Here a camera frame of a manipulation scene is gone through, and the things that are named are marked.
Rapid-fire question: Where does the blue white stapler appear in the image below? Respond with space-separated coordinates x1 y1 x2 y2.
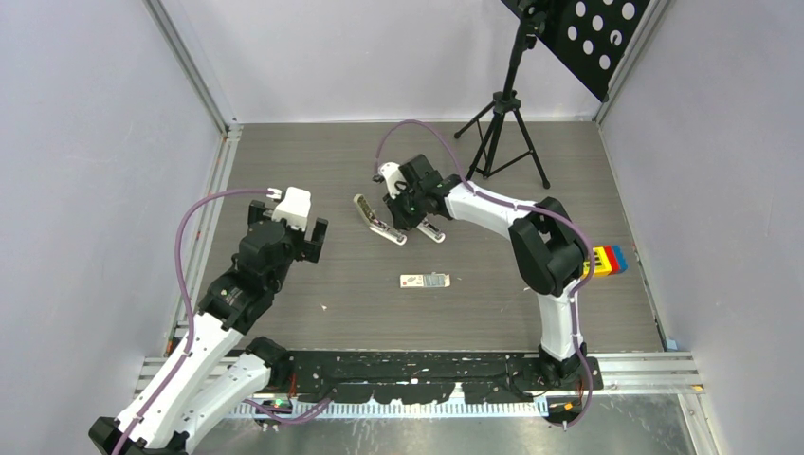
416 218 446 244

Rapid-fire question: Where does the white staple box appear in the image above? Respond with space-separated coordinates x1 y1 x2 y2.
399 273 451 289

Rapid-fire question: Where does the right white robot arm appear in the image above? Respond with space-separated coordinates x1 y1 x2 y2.
375 155 592 390

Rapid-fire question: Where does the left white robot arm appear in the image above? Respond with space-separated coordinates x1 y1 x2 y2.
89 187 328 454

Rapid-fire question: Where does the black tripod stand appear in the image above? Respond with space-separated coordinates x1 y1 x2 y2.
453 1 551 189

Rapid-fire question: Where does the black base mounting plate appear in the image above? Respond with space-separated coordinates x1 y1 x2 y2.
264 351 603 405

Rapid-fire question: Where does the colourful block toy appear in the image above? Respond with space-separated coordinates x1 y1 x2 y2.
593 246 629 278

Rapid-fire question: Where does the black perforated panel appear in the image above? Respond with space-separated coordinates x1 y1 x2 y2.
502 0 650 102

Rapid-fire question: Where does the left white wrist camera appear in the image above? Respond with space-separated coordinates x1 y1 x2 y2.
266 187 312 232

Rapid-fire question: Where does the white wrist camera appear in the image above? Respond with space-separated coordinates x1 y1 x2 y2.
266 187 312 232
378 162 408 199

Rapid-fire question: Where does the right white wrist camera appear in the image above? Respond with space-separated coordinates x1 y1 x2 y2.
378 162 408 199

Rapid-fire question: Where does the aluminium frame rail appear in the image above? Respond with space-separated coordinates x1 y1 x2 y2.
143 1 239 137

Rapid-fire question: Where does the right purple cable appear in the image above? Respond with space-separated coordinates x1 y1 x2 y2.
375 118 598 428

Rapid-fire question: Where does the purple cable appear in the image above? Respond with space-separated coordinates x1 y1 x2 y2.
375 118 598 428
110 187 278 455

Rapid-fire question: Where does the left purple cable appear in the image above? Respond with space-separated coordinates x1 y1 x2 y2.
110 187 278 455

